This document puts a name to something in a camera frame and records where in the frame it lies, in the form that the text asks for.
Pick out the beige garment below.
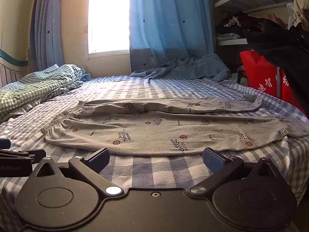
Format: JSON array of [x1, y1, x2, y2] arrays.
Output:
[[291, 0, 309, 30]]

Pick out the white shelf unit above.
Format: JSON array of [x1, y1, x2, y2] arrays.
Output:
[[208, 0, 309, 47]]

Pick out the blue checked bed sheet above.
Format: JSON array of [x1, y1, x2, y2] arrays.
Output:
[[0, 74, 309, 232]]

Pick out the red shopping bag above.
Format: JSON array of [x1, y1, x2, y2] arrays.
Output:
[[239, 50, 307, 117]]

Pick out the pile of dark clothes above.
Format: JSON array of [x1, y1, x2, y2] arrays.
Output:
[[216, 12, 288, 40]]

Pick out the blue star curtain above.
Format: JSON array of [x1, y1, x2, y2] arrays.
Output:
[[129, 0, 217, 74]]

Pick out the grey printed pants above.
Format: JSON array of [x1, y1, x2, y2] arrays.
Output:
[[41, 94, 309, 156]]

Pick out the grey-blue star curtain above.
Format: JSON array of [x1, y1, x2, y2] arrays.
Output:
[[29, 0, 92, 73]]

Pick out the green checked quilt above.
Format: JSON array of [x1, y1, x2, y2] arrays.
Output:
[[0, 64, 84, 123]]

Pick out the blue-grey cloth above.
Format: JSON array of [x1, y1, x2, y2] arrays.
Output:
[[130, 53, 231, 82]]

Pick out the small crumpled cloth pile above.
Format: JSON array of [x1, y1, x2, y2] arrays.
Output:
[[235, 65, 250, 86]]

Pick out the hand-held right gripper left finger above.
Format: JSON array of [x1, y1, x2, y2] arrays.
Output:
[[28, 147, 123, 196]]

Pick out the striped headboard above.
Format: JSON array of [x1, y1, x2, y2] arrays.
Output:
[[0, 49, 30, 88]]

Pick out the bright window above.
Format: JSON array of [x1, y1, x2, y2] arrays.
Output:
[[87, 0, 131, 55]]

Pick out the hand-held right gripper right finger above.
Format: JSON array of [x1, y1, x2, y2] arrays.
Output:
[[189, 147, 286, 196]]

